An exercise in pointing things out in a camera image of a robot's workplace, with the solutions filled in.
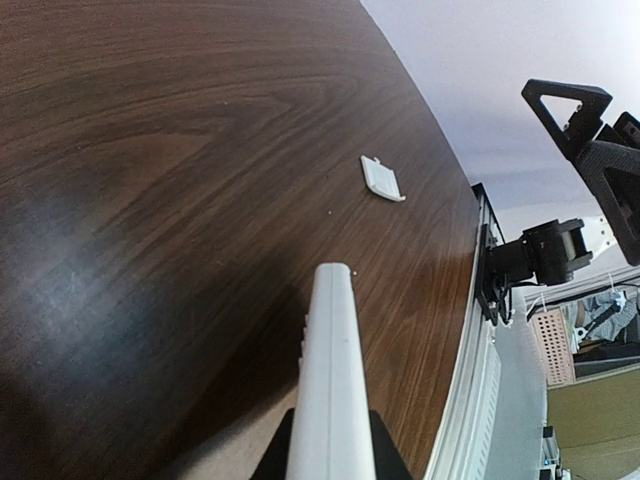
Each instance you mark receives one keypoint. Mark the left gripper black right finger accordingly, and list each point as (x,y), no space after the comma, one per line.
(389,464)

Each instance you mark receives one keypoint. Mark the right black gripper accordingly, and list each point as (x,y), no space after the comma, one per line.
(609,164)

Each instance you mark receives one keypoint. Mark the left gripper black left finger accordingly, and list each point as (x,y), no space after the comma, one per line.
(273,463)

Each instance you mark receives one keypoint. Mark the white red remote control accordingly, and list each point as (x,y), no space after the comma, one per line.
(331,433)

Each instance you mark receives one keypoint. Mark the white battery cover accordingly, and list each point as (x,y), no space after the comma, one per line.
(380,179)

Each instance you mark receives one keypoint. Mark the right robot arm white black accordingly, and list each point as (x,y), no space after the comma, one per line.
(558,249)

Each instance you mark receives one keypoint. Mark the front aluminium rail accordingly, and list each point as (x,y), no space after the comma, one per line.
(493,419)

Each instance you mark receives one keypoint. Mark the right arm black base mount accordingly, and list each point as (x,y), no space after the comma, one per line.
(499,269)

